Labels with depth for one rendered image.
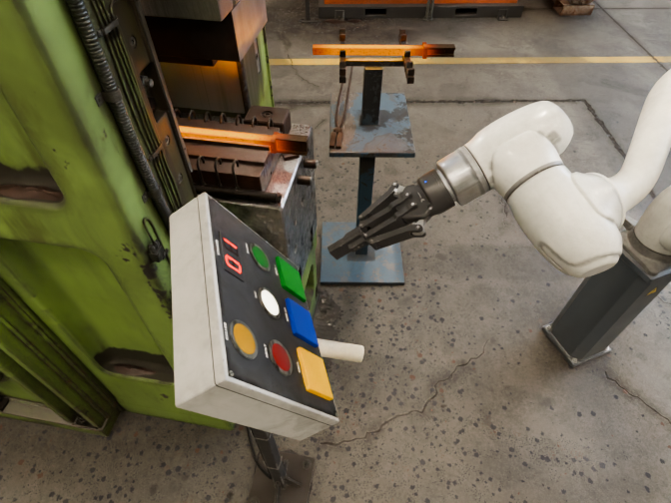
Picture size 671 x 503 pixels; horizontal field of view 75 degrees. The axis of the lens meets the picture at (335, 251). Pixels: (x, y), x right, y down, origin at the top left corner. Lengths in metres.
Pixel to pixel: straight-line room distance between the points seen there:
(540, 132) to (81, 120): 0.70
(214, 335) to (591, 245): 0.53
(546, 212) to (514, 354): 1.37
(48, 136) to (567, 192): 0.79
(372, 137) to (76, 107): 1.07
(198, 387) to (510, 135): 0.58
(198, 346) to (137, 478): 1.30
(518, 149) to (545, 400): 1.39
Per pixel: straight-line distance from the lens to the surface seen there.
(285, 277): 0.81
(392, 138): 1.62
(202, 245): 0.68
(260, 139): 1.19
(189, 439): 1.84
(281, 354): 0.67
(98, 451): 1.95
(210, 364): 0.57
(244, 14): 0.98
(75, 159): 0.83
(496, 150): 0.76
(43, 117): 0.81
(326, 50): 1.57
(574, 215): 0.71
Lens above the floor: 1.68
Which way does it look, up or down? 49 degrees down
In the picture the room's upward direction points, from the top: straight up
